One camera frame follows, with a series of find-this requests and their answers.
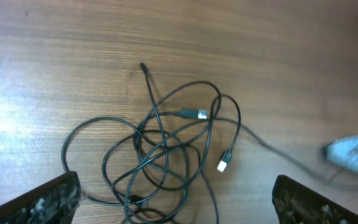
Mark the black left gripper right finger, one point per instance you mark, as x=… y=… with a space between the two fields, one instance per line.
x=296 y=204

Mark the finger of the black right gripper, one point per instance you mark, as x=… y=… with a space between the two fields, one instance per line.
x=343 y=152

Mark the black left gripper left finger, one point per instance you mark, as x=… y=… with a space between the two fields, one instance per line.
x=55 y=201

